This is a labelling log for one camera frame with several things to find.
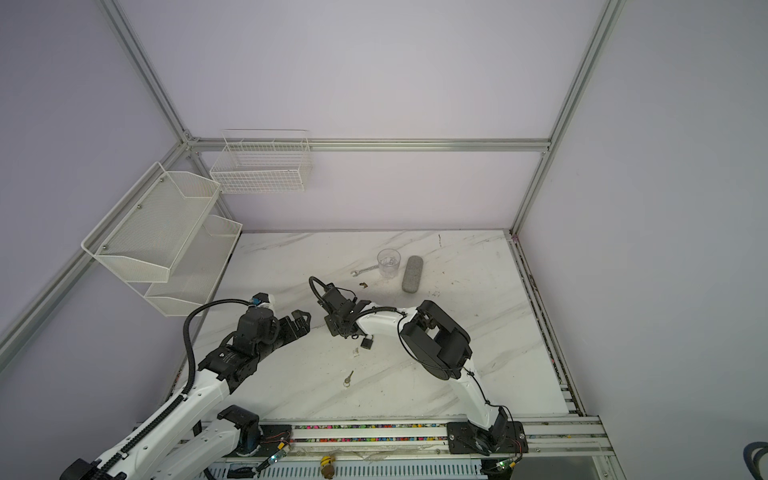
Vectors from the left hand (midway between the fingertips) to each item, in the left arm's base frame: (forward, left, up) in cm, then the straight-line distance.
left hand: (297, 323), depth 82 cm
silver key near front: (-11, -14, -12) cm, 22 cm away
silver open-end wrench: (+27, -16, -11) cm, 33 cm away
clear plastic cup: (+30, -25, -9) cm, 40 cm away
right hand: (+7, -8, -11) cm, 15 cm away
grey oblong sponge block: (+24, -34, -9) cm, 42 cm away
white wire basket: (+47, +16, +21) cm, 54 cm away
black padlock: (0, -19, -11) cm, 22 cm away
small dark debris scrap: (+21, -17, -11) cm, 29 cm away
